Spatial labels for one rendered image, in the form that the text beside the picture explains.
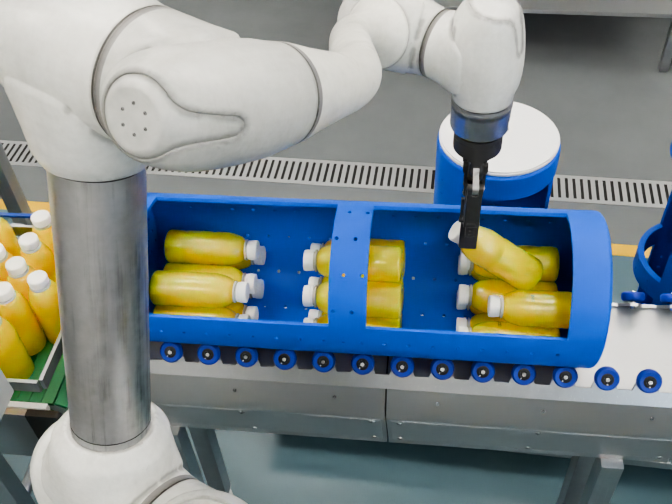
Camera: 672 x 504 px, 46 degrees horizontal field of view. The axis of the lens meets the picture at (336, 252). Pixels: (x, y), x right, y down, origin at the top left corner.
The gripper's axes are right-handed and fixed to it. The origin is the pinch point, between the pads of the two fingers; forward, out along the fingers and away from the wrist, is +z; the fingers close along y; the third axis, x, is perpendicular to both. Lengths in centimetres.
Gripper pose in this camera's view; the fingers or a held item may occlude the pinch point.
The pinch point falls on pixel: (468, 223)
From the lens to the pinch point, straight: 138.3
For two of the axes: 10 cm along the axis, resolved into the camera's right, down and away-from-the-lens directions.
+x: -9.9, -0.5, 1.1
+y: 1.1, -7.2, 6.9
